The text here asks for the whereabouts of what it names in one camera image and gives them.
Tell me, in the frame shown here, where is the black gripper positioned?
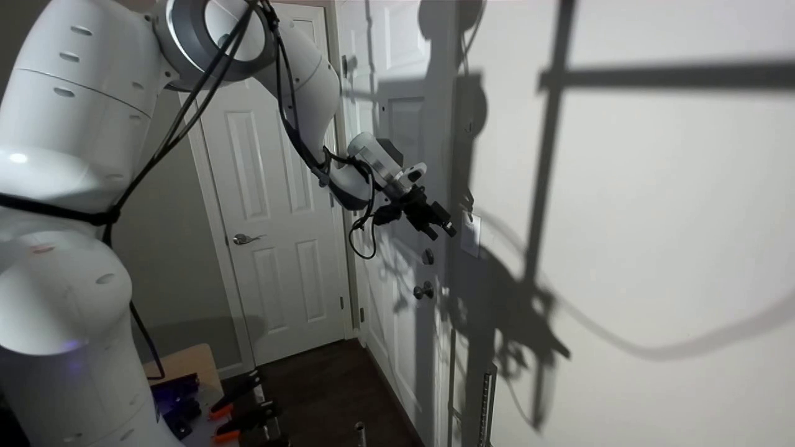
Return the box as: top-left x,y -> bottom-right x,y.
394,185 -> 459,244

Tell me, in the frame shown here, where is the white closet door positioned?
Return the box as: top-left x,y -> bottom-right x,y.
353,0 -> 427,434

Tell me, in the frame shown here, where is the white panel door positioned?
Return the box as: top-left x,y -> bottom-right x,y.
180,2 -> 355,367

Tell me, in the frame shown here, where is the orange and black clamp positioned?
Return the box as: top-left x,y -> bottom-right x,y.
205,371 -> 283,447

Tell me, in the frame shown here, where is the brown cardboard box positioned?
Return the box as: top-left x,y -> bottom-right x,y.
143,341 -> 225,411

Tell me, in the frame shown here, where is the blue plastic object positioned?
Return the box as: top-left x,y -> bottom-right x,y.
150,373 -> 205,443

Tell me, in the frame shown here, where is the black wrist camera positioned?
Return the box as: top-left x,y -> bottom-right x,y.
370,201 -> 405,228

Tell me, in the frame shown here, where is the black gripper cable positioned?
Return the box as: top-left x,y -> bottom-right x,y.
245,0 -> 388,264

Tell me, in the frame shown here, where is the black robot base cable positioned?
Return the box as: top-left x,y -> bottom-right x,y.
0,0 -> 261,382

